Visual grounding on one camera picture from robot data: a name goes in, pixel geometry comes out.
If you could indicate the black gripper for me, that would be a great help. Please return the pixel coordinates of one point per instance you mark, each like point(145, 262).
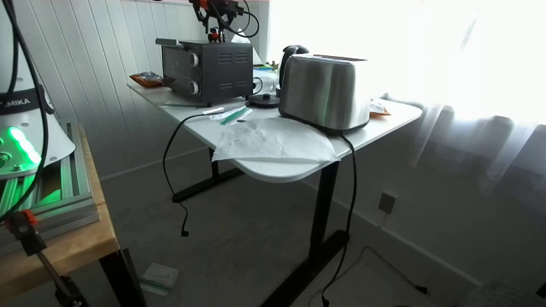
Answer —
point(215, 7)

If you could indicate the small dark toy car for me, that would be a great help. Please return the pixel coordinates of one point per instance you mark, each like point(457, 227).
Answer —
point(215, 36)

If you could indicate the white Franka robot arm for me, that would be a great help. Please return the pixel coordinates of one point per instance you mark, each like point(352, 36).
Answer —
point(60, 147)

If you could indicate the black toaster oven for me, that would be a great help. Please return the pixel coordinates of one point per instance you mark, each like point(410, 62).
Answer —
point(215, 74)

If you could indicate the red brown tray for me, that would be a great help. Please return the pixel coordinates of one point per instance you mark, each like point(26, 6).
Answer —
point(147, 79)

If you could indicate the stainless steel toaster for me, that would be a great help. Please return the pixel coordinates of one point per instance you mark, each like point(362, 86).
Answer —
point(326, 91)

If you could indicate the white cloth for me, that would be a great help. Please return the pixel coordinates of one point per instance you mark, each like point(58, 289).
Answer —
point(273, 142)

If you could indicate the black desk leg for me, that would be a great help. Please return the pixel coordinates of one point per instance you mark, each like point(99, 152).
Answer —
point(324, 215)
point(205, 186)

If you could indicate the orange snack packet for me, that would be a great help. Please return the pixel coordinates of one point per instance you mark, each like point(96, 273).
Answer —
point(379, 110)

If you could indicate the white sheer curtain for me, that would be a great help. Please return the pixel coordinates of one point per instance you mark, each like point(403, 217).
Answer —
point(454, 57)

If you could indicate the black table leg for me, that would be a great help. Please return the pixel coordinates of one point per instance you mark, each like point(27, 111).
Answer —
point(121, 279)

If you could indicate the wooden table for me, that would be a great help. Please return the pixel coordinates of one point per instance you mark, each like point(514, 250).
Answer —
point(61, 250)

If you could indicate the red black bar clamp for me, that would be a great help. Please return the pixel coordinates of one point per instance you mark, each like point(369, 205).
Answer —
point(26, 231)

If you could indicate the dark round base plate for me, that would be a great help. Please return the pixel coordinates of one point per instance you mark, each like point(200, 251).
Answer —
point(264, 101)

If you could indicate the aluminium extrusion frame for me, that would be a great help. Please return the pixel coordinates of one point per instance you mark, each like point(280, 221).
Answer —
point(68, 193)

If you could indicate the dark wall socket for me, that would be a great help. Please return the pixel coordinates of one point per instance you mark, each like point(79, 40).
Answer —
point(387, 204)

